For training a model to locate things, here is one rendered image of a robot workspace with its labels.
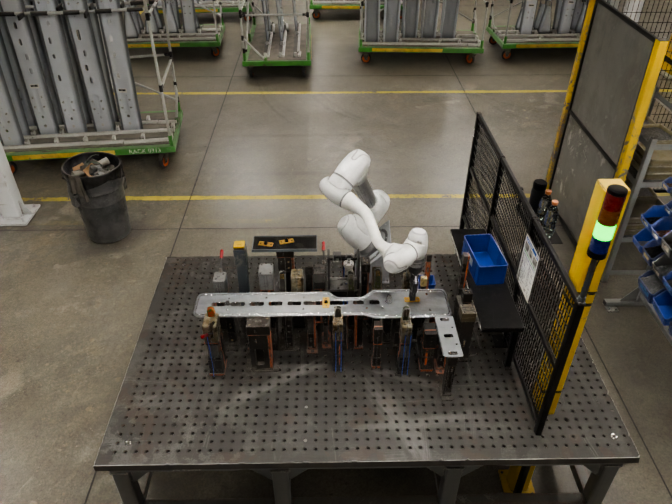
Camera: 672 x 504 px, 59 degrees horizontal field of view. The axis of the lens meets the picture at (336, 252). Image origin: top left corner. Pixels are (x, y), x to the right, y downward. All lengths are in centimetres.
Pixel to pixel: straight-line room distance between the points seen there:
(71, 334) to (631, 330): 421
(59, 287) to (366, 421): 313
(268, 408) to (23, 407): 193
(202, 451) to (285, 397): 49
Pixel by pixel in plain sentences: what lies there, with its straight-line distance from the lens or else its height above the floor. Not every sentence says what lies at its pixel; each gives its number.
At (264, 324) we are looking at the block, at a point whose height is 103.
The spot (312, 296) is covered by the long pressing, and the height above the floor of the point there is 100.
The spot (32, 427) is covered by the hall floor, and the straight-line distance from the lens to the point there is 434.
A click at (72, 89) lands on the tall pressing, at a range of 703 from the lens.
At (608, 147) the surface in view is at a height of 112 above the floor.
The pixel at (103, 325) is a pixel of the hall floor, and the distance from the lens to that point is 485.
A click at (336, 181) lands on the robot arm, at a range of 316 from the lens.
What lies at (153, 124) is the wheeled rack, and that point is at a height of 28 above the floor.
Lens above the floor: 312
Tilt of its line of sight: 37 degrees down
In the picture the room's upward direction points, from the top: straight up
